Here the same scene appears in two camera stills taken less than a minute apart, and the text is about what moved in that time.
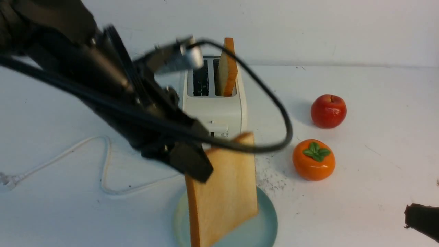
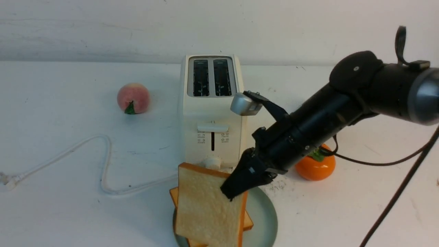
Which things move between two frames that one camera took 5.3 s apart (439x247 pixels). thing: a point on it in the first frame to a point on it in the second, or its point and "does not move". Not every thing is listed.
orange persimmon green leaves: (313, 159) does not move
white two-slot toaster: (225, 116) does not move
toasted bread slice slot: (228, 197) to (248, 221)
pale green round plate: (260, 231) does not move
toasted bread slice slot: (227, 70) to (205, 212)
